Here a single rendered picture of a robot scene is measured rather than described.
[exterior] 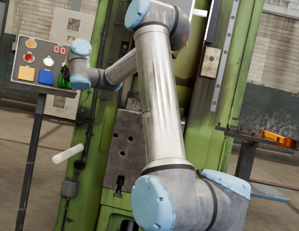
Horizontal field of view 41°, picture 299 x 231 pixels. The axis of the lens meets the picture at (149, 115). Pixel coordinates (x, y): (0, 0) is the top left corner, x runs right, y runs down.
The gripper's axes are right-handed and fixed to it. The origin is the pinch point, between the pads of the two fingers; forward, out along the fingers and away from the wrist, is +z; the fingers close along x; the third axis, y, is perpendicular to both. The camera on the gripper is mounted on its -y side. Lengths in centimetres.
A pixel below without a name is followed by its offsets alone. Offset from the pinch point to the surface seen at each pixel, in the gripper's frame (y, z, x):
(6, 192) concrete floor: 32, 150, -17
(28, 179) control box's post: 46, 40, -9
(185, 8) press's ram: -39, -31, 55
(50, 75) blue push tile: -0.5, 1.2, -8.4
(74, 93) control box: 6.4, 3.0, 5.1
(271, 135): 30, -36, 98
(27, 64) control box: -4.8, 2.0, -20.2
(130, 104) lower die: 6.0, 5.0, 37.1
